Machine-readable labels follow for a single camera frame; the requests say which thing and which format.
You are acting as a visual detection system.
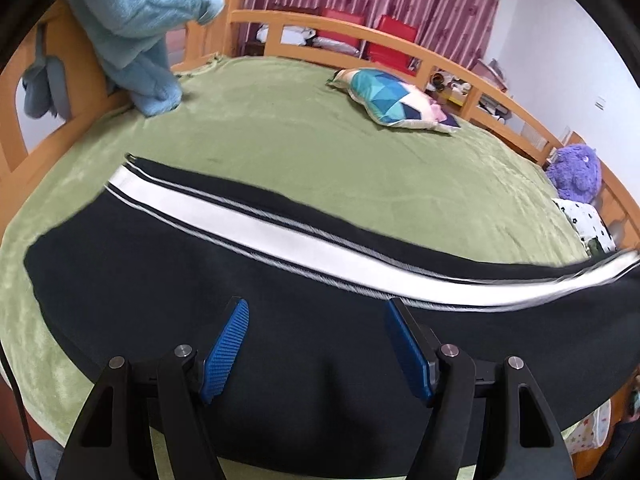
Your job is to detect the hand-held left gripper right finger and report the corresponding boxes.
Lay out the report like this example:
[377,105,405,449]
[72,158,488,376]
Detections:
[385,298,576,480]

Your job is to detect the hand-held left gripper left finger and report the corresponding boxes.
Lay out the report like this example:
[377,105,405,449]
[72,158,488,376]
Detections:
[55,297,250,480]

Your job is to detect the purple plush toy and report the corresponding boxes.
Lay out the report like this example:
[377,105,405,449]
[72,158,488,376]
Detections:
[545,143,605,204]

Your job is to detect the grey blue hanging bag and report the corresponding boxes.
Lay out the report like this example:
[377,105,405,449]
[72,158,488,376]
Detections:
[21,24,71,121]

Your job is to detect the wooden bed frame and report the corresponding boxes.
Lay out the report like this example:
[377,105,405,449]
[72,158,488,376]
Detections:
[0,0,640,256]

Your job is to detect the black cable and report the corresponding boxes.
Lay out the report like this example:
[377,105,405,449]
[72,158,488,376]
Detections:
[0,340,43,480]

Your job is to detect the geometric patterned pillow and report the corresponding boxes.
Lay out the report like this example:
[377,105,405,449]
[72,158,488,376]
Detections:
[326,67,462,134]

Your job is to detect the black pants with white stripe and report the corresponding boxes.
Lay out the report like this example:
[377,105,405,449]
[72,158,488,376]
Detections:
[23,152,640,467]

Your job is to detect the red chair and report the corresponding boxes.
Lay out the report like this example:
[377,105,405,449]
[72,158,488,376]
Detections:
[314,8,364,57]
[366,14,418,63]

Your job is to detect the star patterned white pillow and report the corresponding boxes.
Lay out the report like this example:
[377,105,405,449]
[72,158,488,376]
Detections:
[551,197,618,256]

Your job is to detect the green bed blanket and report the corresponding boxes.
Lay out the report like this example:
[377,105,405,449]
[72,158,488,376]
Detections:
[0,55,596,480]

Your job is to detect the light blue plush toy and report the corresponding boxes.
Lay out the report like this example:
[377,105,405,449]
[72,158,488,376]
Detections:
[65,0,226,118]

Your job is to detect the maroon striped curtain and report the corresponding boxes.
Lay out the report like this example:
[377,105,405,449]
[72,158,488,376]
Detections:
[239,0,508,72]

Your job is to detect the star patterned storage bin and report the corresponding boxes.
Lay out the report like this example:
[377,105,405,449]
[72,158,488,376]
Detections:
[561,404,613,456]

